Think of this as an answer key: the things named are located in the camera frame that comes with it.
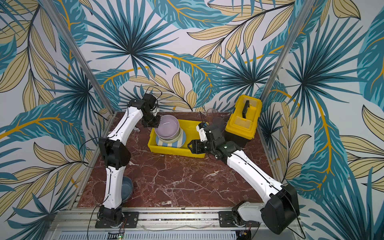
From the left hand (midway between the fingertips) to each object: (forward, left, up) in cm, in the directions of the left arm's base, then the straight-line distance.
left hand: (157, 125), depth 92 cm
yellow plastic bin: (+9, -20, -12) cm, 25 cm away
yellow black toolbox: (+2, -52, +1) cm, 52 cm away
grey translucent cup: (+12, -40, -9) cm, 43 cm away
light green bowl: (-8, -11, -5) cm, 14 cm away
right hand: (-16, -21, +3) cm, 27 cm away
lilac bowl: (+1, -6, -4) cm, 7 cm away
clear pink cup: (+29, -38, -17) cm, 50 cm away
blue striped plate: (-7, -12, -10) cm, 17 cm away
